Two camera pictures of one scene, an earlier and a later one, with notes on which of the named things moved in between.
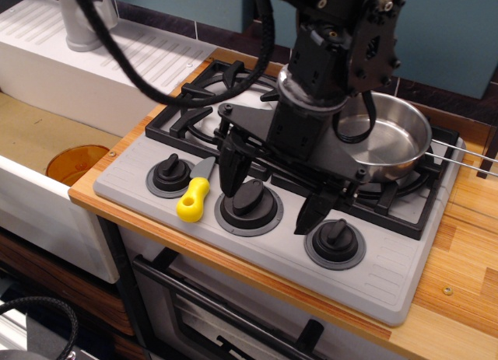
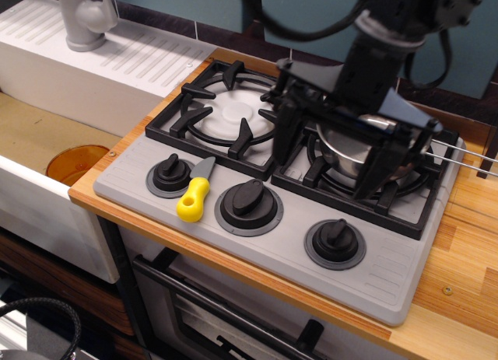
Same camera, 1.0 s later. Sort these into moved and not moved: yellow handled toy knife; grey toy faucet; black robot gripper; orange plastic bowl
Moved: black robot gripper
Not moved: orange plastic bowl; yellow handled toy knife; grey toy faucet
